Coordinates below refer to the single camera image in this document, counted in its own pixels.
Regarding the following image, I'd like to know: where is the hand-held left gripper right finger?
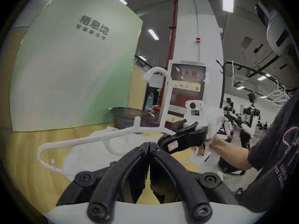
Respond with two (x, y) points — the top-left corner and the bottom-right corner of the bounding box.
(150, 142), (240, 223)

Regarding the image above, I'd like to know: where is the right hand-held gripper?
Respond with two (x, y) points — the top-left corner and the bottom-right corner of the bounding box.
(158, 100), (225, 163)

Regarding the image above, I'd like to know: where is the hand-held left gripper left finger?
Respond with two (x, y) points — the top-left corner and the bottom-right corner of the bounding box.
(56, 142), (150, 223)

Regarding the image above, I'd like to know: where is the white plastic clothes hanger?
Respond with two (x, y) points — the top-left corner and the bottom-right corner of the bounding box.
(37, 67), (178, 173)

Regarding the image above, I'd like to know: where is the person's right forearm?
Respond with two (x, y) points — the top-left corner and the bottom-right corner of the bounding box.
(220, 140), (255, 170)

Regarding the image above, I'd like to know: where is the person's right hand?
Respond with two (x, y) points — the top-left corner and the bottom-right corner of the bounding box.
(204, 135), (226, 154)

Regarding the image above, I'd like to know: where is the white cloth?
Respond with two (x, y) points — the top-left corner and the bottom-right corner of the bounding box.
(63, 125), (165, 182)

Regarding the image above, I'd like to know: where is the black robot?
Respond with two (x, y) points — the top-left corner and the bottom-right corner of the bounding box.
(243, 91), (261, 128)
(223, 97), (235, 119)

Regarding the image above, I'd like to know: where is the black garment rack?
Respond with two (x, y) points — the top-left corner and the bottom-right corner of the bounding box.
(216, 59), (289, 110)

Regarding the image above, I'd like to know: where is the black mesh basket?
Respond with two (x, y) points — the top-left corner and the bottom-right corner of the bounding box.
(109, 107), (156, 131)

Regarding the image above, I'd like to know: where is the group of people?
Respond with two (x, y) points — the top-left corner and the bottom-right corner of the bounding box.
(256, 121), (272, 133)

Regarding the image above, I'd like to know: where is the person's body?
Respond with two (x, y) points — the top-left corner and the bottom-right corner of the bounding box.
(240, 94), (299, 214)

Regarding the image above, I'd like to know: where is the white hanger on rack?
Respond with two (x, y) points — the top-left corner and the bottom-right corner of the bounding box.
(266, 80), (290, 105)

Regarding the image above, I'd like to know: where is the red pipe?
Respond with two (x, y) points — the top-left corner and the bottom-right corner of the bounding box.
(168, 0), (179, 63)

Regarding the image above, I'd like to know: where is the red fire hose cabinet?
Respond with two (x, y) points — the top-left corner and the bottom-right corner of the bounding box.
(168, 60), (209, 126)

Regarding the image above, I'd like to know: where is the white head-worn camera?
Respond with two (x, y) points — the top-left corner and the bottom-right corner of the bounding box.
(256, 0), (299, 56)

